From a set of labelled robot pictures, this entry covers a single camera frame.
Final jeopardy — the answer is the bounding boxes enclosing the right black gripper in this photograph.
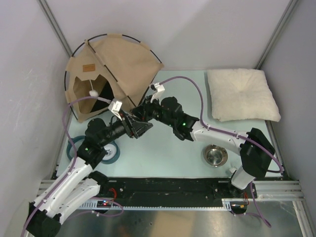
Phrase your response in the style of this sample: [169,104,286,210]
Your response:
[131,95,175,128]

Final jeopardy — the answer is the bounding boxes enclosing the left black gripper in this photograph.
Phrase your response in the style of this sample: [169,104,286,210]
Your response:
[99,109,153,147]

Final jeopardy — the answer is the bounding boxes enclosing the black tent pole front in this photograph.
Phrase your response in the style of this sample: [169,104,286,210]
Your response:
[84,39,136,107]

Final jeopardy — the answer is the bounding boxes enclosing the beige fabric pet tent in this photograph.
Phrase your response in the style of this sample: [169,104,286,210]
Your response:
[64,33,165,123]

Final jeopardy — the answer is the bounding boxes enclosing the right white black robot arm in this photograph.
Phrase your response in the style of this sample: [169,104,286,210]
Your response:
[132,97,275,198]

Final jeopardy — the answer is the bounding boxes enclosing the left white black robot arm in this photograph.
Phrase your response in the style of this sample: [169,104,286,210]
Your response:
[21,114,153,237]

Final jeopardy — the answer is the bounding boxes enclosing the steel pet bowl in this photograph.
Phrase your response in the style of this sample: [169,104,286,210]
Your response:
[203,145,228,167]

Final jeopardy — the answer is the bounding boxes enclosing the teal double bowl stand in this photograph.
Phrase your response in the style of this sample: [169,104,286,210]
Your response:
[66,135,120,164]

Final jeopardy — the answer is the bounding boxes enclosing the white paw print bowl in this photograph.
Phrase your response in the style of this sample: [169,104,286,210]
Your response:
[102,144,119,162]

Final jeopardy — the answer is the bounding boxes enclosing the white pompom toy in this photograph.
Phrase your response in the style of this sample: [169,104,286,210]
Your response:
[89,90,99,97]

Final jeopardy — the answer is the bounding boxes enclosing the cream fluffy cushion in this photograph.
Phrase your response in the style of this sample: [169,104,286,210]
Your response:
[207,69,281,122]

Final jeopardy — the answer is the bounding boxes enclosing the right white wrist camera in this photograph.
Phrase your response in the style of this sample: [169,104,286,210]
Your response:
[150,82,165,103]

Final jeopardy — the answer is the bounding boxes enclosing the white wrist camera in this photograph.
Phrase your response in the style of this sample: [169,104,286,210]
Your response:
[108,99,122,120]
[150,82,165,103]

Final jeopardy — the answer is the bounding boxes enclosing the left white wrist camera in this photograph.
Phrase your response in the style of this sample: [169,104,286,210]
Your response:
[108,99,122,120]

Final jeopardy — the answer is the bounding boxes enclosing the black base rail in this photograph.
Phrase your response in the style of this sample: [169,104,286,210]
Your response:
[97,178,257,207]

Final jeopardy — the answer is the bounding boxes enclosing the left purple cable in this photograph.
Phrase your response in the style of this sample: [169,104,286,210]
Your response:
[20,96,111,237]

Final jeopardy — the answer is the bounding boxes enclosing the white slotted cable duct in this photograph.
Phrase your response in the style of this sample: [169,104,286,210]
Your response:
[78,199,231,211]

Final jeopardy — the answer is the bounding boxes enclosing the left aluminium frame post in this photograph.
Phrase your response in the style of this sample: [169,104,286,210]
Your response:
[37,0,73,58]

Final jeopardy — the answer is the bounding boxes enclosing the aluminium frame post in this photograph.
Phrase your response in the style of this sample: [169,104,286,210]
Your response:
[254,0,301,70]
[37,0,73,58]

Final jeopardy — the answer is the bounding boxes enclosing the right aluminium frame post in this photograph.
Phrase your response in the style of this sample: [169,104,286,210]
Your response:
[254,0,301,70]

